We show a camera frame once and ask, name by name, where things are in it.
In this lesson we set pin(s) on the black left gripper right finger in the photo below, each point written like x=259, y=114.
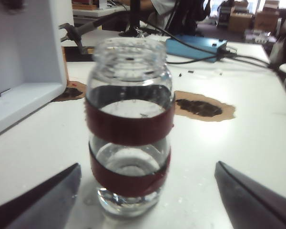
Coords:
x=257, y=207

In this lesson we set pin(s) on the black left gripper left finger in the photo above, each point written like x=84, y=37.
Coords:
x=38, y=210

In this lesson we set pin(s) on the glass jar with red bands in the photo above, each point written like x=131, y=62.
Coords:
x=129, y=124

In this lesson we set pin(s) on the white AUX water dispenser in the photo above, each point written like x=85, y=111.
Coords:
x=26, y=59

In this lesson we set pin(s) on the large torn honeycomb tabletop hole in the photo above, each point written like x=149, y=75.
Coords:
x=205, y=107

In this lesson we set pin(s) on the copper metal tin can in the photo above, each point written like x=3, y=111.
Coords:
x=65, y=71

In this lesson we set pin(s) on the blue electronics box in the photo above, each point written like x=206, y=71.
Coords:
x=195, y=46

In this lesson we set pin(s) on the black soldering iron stand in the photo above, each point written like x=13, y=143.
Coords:
x=72, y=33

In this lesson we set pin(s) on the cardboard box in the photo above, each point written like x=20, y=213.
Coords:
x=239, y=22
x=267, y=21

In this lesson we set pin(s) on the black soldering iron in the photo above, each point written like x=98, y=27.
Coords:
x=105, y=20

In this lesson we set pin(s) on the black pole with base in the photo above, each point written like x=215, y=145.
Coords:
x=134, y=16

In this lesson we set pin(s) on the person in white shirt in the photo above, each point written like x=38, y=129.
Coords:
x=163, y=12

